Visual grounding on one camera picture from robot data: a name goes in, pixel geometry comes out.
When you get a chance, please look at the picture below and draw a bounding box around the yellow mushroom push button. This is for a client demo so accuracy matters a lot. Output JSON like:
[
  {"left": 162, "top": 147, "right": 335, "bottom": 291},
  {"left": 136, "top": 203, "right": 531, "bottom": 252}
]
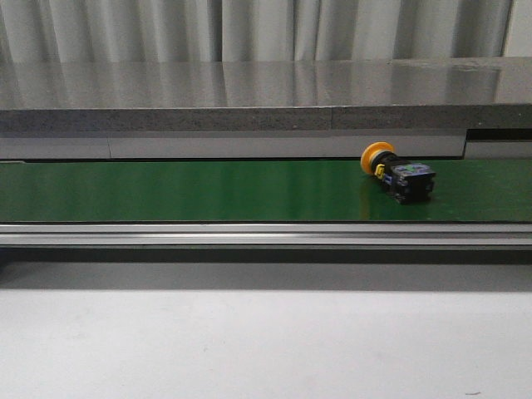
[{"left": 360, "top": 141, "right": 436, "bottom": 204}]

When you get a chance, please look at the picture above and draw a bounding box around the green conveyor belt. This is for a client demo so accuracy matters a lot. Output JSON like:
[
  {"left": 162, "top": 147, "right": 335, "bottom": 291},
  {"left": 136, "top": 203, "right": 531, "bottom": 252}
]
[{"left": 1, "top": 160, "right": 531, "bottom": 223}]

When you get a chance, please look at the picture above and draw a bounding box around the grey stone slab table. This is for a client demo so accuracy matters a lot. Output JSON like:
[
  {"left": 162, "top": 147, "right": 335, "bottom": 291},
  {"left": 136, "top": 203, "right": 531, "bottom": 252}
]
[{"left": 1, "top": 57, "right": 531, "bottom": 132}]

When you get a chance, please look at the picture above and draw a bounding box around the white pleated curtain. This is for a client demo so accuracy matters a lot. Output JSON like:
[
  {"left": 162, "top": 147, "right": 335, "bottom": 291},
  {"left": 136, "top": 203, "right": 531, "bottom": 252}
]
[{"left": 1, "top": 1, "right": 531, "bottom": 63}]

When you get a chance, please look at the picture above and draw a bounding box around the grey rear conveyor rail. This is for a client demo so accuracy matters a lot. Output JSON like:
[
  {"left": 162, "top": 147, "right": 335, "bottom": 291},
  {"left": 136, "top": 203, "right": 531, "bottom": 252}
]
[{"left": 1, "top": 129, "right": 531, "bottom": 160}]

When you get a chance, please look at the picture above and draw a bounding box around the aluminium front conveyor rail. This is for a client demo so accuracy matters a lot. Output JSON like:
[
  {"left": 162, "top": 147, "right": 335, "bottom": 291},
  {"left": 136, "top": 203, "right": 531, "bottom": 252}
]
[{"left": 1, "top": 222, "right": 531, "bottom": 249}]

